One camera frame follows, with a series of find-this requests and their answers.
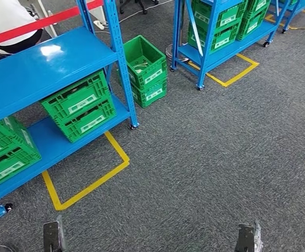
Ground blue metal shelf rack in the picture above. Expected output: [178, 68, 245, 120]
[170, 0, 291, 92]
[270, 0, 305, 35]
[0, 0, 140, 219]

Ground chrome round stand base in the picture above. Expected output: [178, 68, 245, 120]
[166, 43, 190, 64]

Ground black office chair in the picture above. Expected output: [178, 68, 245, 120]
[119, 0, 159, 15]

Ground white desk partition panel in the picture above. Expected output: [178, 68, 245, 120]
[88, 0, 107, 26]

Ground white desk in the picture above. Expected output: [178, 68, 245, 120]
[31, 0, 58, 38]

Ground red barrier belt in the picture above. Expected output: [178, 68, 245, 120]
[0, 0, 104, 49]

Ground person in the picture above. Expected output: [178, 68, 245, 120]
[0, 0, 43, 55]

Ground white wires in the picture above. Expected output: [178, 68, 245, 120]
[133, 60, 151, 75]

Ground white power cable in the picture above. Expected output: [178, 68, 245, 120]
[95, 0, 174, 35]

